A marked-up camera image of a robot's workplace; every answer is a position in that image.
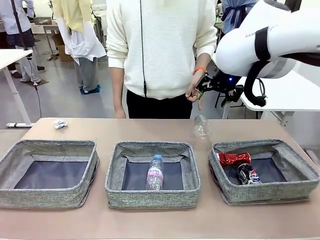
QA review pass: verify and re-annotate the crushed clear plastic cup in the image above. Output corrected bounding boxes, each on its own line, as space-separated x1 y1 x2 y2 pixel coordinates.
193 114 212 140

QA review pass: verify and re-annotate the person in blue shirt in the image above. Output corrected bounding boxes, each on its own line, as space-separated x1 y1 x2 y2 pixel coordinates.
221 0 258 35

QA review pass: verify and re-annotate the person in white sweater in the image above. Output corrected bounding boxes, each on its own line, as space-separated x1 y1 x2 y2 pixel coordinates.
105 0 219 120

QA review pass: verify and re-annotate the person's left hand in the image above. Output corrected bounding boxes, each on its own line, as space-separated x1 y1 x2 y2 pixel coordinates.
185 72 208 103

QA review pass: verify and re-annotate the black cord on sweater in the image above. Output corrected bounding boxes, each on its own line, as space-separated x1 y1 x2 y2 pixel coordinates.
139 0 149 99

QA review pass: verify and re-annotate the crushed Pepsi can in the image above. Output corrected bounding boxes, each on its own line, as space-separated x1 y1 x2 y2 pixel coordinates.
236 162 263 186

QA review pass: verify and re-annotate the cardboard box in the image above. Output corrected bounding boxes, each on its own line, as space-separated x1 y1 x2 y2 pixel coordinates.
50 33 75 63

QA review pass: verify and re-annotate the person's right forearm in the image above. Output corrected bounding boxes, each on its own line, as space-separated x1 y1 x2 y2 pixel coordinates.
108 65 126 111

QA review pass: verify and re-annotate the white desk with grey leg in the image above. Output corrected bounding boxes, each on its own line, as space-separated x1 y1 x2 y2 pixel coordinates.
0 48 35 129

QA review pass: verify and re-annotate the person in yellow top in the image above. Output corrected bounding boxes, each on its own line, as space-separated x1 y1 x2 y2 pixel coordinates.
51 0 108 95

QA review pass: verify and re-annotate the pink label plastic bottle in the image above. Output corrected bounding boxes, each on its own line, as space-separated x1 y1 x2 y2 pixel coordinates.
145 153 165 192

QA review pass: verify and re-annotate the person's left forearm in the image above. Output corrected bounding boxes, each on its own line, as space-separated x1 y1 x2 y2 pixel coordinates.
195 51 212 74

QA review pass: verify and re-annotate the black stand pole with cable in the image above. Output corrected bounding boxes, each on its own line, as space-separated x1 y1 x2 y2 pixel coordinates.
11 0 43 119

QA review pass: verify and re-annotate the grey fabric basket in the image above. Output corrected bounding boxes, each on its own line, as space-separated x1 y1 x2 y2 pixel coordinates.
207 138 320 207
104 141 202 210
0 139 100 210

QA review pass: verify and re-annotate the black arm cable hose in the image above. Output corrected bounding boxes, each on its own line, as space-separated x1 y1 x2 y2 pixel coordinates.
243 51 320 108

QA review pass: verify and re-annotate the white paper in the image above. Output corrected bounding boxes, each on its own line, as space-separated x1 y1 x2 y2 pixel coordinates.
52 119 69 130

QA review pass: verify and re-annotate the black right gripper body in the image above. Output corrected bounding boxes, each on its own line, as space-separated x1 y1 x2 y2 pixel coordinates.
212 71 237 94

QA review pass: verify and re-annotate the crushed red can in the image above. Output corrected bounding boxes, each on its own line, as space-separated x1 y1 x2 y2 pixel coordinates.
216 151 252 167

